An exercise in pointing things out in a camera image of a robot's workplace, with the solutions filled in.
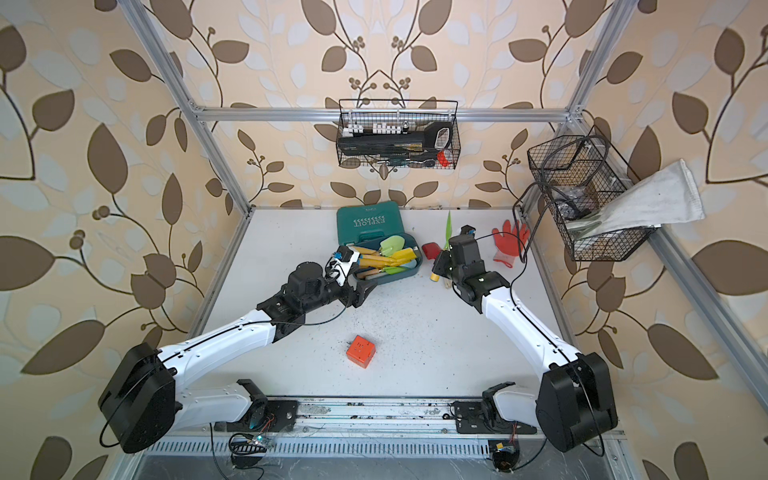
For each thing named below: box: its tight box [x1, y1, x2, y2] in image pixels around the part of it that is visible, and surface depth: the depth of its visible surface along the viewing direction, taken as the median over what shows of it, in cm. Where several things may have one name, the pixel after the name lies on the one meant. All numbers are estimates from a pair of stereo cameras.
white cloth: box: [567, 159, 705, 239], surface depth 59 cm
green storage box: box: [337, 201, 423, 285], surface depth 107 cm
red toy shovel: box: [422, 242, 442, 260], surface depth 110 cm
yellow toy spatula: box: [359, 248, 417, 269], surface depth 105 cm
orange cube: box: [346, 335, 376, 369], surface depth 82 cm
